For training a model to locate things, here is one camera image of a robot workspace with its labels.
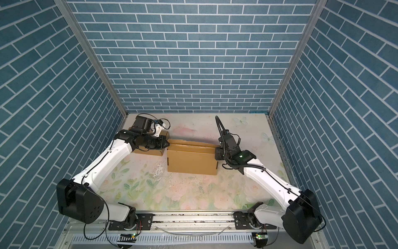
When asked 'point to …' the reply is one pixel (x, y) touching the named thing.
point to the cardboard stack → (192, 157)
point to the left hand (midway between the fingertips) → (169, 143)
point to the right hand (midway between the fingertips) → (216, 148)
